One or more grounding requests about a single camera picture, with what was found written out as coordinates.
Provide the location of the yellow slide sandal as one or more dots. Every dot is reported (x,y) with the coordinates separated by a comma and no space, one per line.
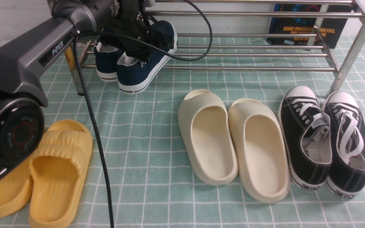
(15,189)
(59,168)

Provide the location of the dark image processing book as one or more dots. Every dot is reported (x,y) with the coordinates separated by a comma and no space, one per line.
(331,28)

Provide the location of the left yellow slide sandal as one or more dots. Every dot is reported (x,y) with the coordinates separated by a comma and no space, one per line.
(15,189)

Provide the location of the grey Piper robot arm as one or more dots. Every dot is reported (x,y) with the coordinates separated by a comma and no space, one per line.
(25,59)

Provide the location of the left cream foam clog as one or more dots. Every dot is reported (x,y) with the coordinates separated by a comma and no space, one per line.
(203,123)

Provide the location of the right black canvas sneaker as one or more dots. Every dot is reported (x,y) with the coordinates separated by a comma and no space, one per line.
(346,177)

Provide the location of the right cream foam clog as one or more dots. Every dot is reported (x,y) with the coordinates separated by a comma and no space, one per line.
(260,150)

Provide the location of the right yellow slide sandal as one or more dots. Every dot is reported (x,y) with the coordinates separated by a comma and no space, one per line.
(59,168)

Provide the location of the green checkered tablecloth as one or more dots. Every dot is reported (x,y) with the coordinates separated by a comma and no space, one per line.
(152,183)

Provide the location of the navy slip-on shoe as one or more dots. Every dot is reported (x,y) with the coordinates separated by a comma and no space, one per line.
(134,76)
(106,58)

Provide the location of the cream foam clog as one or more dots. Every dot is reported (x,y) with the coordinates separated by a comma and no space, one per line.
(260,150)
(203,123)

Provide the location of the black canvas sneaker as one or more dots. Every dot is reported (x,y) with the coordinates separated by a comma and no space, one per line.
(346,177)
(306,132)

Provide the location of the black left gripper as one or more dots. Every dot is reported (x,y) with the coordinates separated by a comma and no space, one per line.
(129,19)

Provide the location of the silver metal shoe rack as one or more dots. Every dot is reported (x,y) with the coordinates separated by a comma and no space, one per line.
(340,73)

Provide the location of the left black canvas sneaker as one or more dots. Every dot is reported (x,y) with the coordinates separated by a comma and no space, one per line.
(306,132)

